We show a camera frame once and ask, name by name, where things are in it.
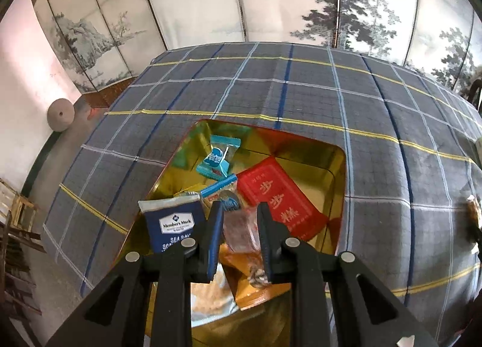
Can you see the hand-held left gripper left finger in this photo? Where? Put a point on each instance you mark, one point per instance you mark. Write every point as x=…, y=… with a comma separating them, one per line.
x=215, y=234

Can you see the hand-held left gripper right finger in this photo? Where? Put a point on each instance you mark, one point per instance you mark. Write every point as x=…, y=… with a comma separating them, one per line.
x=263, y=238

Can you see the pink snack packet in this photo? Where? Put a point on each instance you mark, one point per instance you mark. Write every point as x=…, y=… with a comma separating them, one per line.
x=241, y=230

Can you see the blue candy packet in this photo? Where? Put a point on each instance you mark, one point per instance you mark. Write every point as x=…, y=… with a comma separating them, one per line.
x=222, y=196

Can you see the red snack packet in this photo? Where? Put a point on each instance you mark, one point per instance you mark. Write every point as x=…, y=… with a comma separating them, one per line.
x=280, y=200

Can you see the orange seed packet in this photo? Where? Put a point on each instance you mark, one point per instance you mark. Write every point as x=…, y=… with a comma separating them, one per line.
x=241, y=275

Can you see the navy snack packet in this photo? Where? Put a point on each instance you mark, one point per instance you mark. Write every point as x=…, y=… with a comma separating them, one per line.
x=171, y=223

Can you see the teal candy packet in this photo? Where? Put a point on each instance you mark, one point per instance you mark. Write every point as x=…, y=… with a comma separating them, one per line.
x=216, y=157

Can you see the red tin box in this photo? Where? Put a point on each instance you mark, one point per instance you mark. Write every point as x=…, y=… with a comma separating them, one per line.
x=301, y=151

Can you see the clear brown snack packet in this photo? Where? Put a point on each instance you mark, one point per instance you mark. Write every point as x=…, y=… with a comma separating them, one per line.
x=473, y=211

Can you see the plaid tablecloth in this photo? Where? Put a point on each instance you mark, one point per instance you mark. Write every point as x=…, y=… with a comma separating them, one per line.
x=376, y=106

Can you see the light wooden stool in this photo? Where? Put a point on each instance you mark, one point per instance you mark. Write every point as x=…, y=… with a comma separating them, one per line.
x=20, y=204

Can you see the dark wooden furniture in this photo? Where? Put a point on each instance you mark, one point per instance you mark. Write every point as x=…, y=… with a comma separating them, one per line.
x=15, y=279

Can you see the painted folding screen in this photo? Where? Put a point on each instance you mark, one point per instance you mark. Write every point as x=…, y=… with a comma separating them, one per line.
x=195, y=1

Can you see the dark wooden chair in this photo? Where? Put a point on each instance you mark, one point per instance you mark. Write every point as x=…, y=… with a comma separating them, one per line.
x=475, y=87

